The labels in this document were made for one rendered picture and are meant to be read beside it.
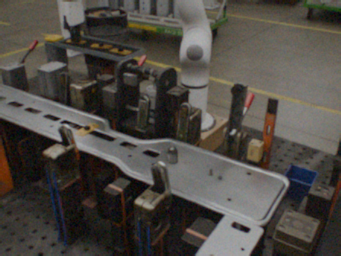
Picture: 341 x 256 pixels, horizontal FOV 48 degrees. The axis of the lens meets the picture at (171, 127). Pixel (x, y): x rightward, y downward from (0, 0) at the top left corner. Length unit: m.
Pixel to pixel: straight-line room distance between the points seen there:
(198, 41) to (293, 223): 0.83
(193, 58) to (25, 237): 0.87
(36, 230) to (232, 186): 0.71
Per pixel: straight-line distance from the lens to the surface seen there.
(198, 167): 1.10
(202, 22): 1.60
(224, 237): 0.90
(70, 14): 1.63
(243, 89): 1.09
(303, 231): 0.87
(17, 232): 1.42
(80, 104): 1.47
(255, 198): 1.02
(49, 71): 1.54
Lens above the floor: 1.64
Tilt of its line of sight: 30 degrees down
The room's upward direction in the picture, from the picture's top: straight up
